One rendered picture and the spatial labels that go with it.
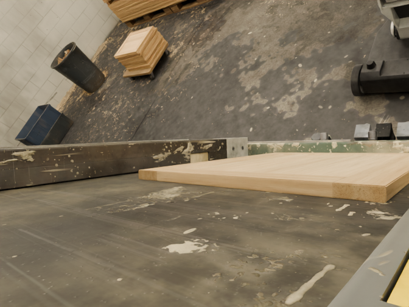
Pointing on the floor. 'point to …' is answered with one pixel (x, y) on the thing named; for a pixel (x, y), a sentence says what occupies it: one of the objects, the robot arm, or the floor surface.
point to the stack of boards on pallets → (146, 9)
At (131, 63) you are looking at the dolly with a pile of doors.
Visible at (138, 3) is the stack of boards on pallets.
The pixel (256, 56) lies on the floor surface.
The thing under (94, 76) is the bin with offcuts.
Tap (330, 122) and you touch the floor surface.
